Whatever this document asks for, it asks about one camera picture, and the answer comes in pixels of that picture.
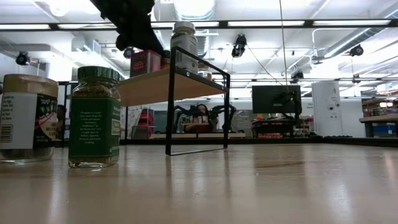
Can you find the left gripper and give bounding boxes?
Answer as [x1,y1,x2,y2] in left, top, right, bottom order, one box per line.
[90,0,165,55]

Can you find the red lid paprika tin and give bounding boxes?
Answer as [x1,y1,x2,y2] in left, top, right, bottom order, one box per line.
[129,49,163,78]

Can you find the white lid spice jar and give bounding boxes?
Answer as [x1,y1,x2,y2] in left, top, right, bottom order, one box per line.
[170,21,199,75]

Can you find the green lid spice jar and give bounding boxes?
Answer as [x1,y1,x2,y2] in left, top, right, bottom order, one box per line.
[68,65,123,170]

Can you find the tan lid spice jar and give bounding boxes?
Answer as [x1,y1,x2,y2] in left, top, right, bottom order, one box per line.
[0,73,60,164]

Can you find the red tool cart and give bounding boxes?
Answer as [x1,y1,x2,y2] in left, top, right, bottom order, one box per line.
[137,108,155,140]

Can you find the black monitor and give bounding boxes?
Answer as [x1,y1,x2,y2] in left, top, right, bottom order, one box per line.
[251,85,302,114]

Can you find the white cylindrical tank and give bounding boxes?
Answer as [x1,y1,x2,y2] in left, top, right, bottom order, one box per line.
[311,81,343,138]

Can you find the wooden workbench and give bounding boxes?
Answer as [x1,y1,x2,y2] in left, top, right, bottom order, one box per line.
[358,113,398,138]

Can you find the black hanging camera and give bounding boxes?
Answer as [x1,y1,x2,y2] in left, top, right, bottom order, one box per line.
[349,44,364,58]
[231,33,248,59]
[15,51,31,67]
[123,46,137,60]
[290,70,305,85]

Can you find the wooden shelf black metal frame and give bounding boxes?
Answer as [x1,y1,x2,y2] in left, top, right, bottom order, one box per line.
[60,45,232,157]

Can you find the thin hanging cable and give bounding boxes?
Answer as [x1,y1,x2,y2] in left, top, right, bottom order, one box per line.
[278,0,290,93]

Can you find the black metal frame beam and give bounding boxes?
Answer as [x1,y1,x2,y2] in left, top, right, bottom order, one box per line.
[0,18,398,31]

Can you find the black metal table frame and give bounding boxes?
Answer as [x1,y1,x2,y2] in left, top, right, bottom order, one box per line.
[54,136,398,149]

